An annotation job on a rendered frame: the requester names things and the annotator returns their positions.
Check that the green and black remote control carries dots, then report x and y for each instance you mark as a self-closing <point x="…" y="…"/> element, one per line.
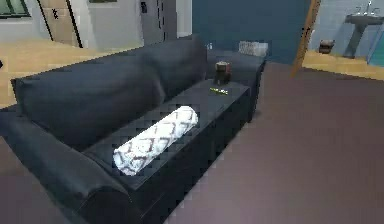
<point x="219" y="90"/>

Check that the white patterned bolster pillow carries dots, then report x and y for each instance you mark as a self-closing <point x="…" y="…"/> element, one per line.
<point x="156" y="138"/>

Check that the dark brown round pot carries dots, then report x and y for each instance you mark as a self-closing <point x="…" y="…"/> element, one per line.
<point x="222" y="71"/>

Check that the white woven basket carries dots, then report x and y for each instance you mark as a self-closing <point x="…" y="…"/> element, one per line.
<point x="252" y="48"/>

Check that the grey tall cupboard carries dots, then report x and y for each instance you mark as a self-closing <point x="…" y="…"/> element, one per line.
<point x="158" y="20"/>

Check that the dark blue sofa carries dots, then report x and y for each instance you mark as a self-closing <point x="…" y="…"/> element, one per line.
<point x="83" y="100"/>

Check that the tan wooden room door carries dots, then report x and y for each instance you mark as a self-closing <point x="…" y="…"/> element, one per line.
<point x="306" y="36"/>

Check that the dark small bin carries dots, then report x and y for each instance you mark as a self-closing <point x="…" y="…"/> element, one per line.
<point x="326" y="46"/>

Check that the tan panelled room door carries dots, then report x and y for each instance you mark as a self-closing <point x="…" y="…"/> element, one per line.
<point x="60" y="21"/>

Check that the dark framed window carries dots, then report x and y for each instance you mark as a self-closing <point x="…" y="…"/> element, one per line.
<point x="13" y="7"/>

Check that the grey pedestal sink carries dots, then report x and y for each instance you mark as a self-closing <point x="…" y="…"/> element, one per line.
<point x="360" y="30"/>

